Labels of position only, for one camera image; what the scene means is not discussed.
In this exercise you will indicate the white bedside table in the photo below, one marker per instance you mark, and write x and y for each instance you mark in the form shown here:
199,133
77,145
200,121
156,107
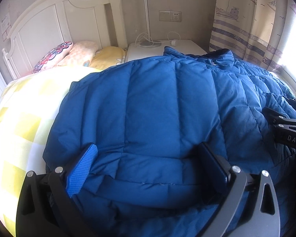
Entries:
135,51

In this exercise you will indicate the patterned beige curtain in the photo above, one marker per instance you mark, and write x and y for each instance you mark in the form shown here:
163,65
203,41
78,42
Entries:
256,31

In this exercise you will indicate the white wooden headboard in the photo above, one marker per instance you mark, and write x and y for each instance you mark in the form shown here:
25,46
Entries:
47,23

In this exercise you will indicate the yellow checkered bed sheet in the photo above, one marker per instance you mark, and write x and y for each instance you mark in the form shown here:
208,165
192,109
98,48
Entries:
34,202

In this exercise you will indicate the colourful patterned pillow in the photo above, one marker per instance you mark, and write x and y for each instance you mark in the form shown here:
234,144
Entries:
53,57

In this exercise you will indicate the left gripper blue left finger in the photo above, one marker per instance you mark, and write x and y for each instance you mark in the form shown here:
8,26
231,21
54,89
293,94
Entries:
78,170

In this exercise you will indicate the beige wall socket panel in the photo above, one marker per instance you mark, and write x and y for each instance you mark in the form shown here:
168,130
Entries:
170,16

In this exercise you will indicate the peach checkered pillow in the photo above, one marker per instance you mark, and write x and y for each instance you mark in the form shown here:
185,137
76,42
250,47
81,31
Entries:
81,54

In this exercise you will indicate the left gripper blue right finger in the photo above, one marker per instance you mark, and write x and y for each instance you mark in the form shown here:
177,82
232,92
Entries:
215,168

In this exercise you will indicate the paper notice on wall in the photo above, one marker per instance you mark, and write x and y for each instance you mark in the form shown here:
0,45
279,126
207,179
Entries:
5,26

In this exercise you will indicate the white desk lamp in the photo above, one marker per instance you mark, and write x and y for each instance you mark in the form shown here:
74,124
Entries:
144,40

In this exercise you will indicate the blue quilted down jacket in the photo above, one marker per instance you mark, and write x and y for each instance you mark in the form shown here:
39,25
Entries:
147,118

